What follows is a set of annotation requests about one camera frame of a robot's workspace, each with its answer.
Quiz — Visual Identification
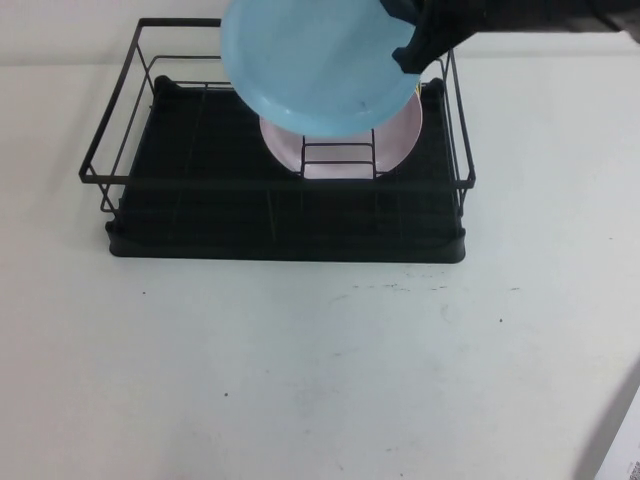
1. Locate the white printed box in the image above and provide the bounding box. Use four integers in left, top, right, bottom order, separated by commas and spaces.
597, 399, 640, 480

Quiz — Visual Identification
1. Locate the light blue round plate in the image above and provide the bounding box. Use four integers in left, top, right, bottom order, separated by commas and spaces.
219, 0, 420, 138

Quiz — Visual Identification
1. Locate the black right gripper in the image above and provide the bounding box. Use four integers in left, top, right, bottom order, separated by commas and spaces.
379, 0, 494, 74

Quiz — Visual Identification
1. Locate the black wire dish rack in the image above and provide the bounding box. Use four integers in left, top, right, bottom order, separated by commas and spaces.
77, 17, 477, 216

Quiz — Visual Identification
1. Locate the pink round plate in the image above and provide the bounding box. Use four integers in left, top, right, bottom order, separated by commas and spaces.
258, 89, 424, 182

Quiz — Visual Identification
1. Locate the black plastic drip tray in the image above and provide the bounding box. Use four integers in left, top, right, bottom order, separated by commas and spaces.
103, 75, 467, 262

